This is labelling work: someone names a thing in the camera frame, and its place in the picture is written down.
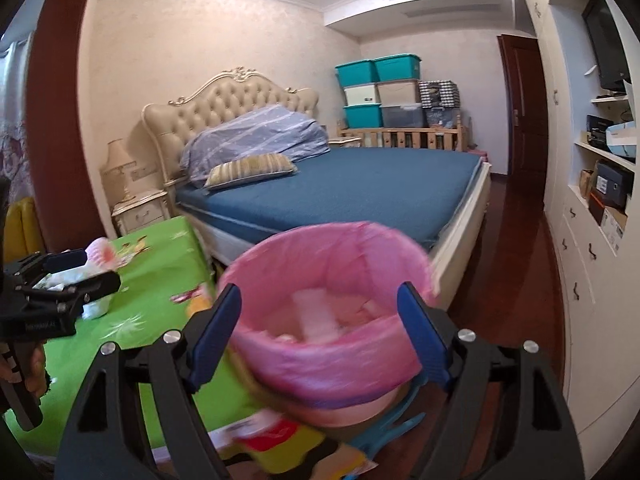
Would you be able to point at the teal storage box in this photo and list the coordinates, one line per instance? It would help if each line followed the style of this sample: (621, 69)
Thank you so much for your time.
(363, 116)
(399, 67)
(356, 74)

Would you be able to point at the yellow leather armchair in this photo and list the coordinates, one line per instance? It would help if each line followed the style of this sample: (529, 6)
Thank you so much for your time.
(25, 230)

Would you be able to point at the green printed tablecloth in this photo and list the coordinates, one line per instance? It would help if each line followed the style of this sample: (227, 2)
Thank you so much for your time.
(150, 300)

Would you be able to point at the white wall cabinet unit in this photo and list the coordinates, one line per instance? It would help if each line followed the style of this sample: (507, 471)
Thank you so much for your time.
(590, 270)

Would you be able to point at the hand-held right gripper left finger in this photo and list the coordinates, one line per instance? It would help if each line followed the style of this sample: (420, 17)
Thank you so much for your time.
(220, 332)

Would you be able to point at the yellow red printed bag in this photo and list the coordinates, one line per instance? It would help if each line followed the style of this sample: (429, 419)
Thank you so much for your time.
(280, 445)

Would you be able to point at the cream nightstand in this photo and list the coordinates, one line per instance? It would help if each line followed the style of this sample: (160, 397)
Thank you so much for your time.
(140, 212)

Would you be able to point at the wooden crib rail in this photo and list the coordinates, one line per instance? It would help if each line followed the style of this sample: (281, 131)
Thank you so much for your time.
(400, 137)

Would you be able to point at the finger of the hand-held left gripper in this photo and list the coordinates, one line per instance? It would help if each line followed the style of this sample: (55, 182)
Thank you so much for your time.
(95, 285)
(65, 259)

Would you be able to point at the grey clear storage box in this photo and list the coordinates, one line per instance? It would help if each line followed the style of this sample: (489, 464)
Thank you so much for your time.
(402, 116)

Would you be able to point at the brown wooden door frame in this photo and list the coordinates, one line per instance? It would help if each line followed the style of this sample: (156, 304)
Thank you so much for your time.
(60, 110)

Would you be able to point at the beige tufted headboard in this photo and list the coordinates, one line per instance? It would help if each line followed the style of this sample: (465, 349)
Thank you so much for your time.
(220, 95)

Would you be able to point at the black safe box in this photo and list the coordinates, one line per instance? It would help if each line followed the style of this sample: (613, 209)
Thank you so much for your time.
(614, 182)

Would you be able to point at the light blue carton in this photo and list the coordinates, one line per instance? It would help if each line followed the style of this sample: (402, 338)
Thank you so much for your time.
(624, 141)

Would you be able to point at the lace patterned curtain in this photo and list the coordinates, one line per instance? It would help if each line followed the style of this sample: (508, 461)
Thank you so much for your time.
(15, 125)

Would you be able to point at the tan storage box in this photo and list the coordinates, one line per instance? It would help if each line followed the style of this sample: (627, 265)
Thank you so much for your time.
(397, 92)

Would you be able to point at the striped pillow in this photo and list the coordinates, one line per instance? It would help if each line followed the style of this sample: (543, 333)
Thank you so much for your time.
(250, 167)

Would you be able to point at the brown cardboard box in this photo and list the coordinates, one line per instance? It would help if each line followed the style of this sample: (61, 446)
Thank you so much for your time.
(586, 183)

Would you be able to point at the person's left hand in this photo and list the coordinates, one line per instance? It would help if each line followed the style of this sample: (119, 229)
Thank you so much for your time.
(36, 367)

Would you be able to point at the pink-lined trash bin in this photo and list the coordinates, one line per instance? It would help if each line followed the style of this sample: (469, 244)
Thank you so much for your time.
(330, 280)

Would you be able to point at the wall switch panel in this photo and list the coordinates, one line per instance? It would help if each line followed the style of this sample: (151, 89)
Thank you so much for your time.
(140, 173)

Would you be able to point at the cream table lamp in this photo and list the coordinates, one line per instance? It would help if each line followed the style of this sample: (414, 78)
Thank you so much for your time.
(119, 165)

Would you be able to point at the blue plastic item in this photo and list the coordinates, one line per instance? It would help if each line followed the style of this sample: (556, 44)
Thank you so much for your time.
(392, 417)

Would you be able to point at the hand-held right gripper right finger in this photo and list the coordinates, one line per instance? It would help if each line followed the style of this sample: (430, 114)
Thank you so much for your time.
(424, 335)

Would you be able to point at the beige storage box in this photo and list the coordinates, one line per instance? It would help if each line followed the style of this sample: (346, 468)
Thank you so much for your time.
(361, 95)

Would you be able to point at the dark wooden door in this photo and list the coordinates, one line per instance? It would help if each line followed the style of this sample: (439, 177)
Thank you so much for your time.
(522, 105)

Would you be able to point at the checkered storage bag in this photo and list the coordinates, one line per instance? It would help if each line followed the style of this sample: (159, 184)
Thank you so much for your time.
(439, 94)

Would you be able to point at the black electronic device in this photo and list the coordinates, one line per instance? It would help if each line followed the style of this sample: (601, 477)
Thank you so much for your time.
(599, 131)

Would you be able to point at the bed with blue sheet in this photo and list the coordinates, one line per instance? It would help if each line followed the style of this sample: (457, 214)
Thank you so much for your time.
(350, 185)

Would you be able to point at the blue patterned quilt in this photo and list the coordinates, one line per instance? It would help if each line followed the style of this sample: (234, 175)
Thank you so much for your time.
(255, 135)

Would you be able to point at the black television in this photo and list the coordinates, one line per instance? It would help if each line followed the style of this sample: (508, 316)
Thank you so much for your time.
(607, 40)

